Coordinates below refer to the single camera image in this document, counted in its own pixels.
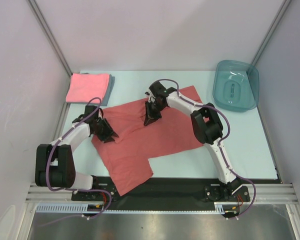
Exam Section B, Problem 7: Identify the red t shirt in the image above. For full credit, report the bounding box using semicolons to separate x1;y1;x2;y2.
91;99;202;196

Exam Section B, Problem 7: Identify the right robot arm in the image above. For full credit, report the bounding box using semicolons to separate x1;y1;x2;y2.
143;79;242;201

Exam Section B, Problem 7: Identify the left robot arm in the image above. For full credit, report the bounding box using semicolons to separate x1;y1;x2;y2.
35;105;119;200

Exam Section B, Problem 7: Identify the folded pink t shirt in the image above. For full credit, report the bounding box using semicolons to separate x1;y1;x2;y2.
65;73;111;103

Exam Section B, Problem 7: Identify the folded grey t shirt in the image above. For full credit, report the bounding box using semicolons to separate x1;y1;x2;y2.
79;72;115;107

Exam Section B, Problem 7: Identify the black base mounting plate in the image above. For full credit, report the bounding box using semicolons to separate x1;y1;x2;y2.
39;174;282;212

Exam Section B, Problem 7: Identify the teal plastic basin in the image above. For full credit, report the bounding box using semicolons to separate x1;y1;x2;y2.
212;60;260;113

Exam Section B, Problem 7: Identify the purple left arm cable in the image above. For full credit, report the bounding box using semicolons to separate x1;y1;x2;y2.
37;97;112;227

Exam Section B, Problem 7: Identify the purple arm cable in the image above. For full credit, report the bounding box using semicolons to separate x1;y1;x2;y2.
37;97;112;227
154;78;256;221

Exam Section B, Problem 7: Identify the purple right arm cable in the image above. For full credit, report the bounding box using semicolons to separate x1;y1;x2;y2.
154;78;256;221

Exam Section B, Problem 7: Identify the grey slotted cable duct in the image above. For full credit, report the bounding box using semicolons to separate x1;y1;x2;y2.
36;202;240;215

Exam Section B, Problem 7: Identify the aluminium front rail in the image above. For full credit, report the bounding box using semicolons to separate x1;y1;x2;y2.
25;184;299;205

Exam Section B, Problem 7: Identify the left aluminium corner post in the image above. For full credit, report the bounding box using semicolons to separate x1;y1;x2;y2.
26;0;73;77

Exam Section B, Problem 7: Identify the aluminium corner post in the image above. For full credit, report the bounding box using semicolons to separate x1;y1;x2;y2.
26;0;73;77
250;0;293;66

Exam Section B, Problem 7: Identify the right aluminium corner post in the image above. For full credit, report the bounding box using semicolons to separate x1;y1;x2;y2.
250;0;293;66

